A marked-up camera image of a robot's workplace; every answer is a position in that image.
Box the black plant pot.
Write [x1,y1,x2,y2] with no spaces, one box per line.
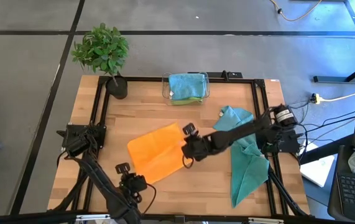
[105,75,129,100]

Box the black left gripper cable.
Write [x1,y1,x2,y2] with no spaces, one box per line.
[142,183,158,215]

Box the black aluminium table frame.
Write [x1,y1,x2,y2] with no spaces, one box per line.
[48,74,313,218]

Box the white cable with yellow plug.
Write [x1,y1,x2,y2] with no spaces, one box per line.
[309,91,355,105]

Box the blue microfiber towel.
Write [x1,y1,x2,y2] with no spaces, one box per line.
[168,73,206,101]

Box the orange microfiber towel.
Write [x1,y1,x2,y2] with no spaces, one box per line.
[127,122,188,185]

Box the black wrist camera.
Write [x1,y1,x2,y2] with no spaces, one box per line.
[182,123,198,137]
[114,162,131,174]

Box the teal green microfiber towel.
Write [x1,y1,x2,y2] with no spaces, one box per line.
[230,136,270,208]

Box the artificial green leafy plant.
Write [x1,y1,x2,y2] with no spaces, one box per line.
[70,22,131,78]

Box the clear plastic bin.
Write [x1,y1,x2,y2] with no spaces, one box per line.
[161,71,211,106]

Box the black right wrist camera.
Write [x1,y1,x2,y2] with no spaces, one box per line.
[182,123,198,137]

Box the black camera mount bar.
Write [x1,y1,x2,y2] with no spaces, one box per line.
[187,70,243,79]

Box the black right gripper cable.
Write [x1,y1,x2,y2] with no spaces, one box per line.
[182,155,194,169]

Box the yellow floor cable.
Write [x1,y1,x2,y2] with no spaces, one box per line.
[269,0,323,22]

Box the black desk frame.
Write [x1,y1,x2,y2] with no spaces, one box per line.
[313,0,355,83]

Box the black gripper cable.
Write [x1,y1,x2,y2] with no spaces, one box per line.
[142,183,158,215]
[182,155,194,169]

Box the white flat box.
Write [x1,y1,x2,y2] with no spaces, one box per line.
[300,141,335,187]

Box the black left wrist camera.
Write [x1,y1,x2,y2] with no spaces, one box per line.
[114,162,131,174]

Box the silver metal bracket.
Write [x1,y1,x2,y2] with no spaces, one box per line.
[247,217,285,224]
[76,213,111,222]

